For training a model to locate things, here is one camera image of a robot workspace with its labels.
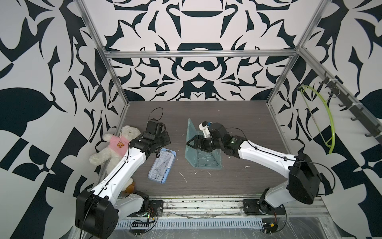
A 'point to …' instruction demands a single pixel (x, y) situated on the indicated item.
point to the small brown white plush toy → (129, 188)
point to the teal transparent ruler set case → (199, 158)
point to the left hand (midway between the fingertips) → (166, 135)
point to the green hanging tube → (327, 143)
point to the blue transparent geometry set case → (160, 167)
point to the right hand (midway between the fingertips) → (190, 142)
